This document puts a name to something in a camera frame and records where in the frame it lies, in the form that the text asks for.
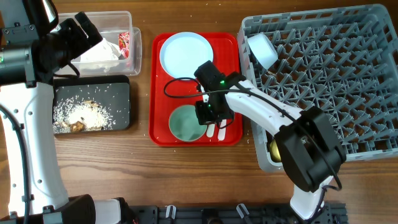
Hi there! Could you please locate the white napkin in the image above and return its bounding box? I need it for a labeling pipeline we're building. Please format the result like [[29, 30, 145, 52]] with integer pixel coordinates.
[[80, 38, 121, 62]]

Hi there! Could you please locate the red sauce packet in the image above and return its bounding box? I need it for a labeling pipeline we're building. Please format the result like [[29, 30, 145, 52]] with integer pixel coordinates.
[[118, 32, 130, 58]]

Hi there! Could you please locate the light blue food bowl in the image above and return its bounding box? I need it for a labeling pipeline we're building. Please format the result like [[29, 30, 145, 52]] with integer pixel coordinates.
[[248, 33, 278, 70]]

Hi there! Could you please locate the yellow plastic cup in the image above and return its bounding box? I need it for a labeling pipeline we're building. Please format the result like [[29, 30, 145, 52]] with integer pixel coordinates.
[[269, 139, 281, 162]]

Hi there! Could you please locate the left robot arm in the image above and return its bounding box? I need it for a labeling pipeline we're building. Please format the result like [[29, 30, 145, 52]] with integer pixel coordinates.
[[1, 1, 139, 223]]

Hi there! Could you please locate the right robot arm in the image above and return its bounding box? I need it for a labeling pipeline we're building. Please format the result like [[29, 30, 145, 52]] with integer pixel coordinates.
[[194, 61, 346, 223]]

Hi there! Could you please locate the grey dishwasher rack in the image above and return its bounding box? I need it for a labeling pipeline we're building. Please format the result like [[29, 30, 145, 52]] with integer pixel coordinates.
[[238, 4, 397, 161]]

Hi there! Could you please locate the white plastic spoon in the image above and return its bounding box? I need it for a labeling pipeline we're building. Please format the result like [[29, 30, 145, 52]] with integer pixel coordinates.
[[206, 124, 215, 138]]

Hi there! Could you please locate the white plastic fork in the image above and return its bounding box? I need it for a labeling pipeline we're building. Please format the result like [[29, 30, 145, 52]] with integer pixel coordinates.
[[218, 119, 227, 141]]

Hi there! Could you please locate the clear plastic bin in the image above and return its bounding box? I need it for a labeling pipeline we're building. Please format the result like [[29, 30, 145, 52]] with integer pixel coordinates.
[[72, 11, 142, 77]]

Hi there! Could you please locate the mint green bowl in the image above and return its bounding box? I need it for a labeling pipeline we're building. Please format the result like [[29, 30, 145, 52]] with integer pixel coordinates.
[[169, 105, 207, 142]]

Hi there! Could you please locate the red serving tray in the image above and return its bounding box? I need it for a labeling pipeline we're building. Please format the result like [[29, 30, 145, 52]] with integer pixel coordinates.
[[149, 32, 243, 147]]

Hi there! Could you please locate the black plastic tray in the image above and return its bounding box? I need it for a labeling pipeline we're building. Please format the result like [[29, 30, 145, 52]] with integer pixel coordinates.
[[53, 75, 131, 134]]

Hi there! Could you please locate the light blue plate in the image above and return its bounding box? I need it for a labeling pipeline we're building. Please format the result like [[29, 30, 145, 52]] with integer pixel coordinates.
[[159, 32, 214, 78]]

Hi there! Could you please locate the food scraps and rice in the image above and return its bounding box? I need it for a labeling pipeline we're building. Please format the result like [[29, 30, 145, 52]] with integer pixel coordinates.
[[53, 96, 116, 134]]

